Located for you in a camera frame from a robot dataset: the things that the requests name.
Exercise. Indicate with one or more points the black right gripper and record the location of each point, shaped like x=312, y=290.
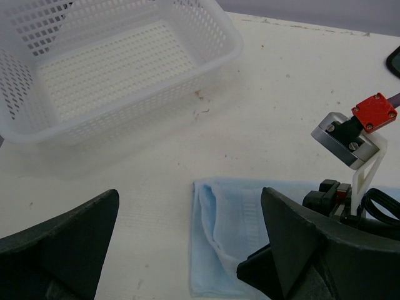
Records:
x=377, y=214

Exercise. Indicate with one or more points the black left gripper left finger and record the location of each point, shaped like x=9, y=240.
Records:
x=63, y=257

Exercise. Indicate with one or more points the red cable connector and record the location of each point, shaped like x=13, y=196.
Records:
x=374, y=113

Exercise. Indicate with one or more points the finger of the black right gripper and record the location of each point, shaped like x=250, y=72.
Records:
x=259, y=271

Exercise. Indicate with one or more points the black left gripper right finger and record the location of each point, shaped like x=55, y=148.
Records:
x=350, y=263

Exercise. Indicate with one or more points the light blue towel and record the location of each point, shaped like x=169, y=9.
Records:
x=227, y=227

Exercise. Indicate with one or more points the white perforated plastic basket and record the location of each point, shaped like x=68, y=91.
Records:
x=71, y=70

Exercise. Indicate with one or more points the dark grey purple cloth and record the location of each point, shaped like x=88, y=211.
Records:
x=393, y=62

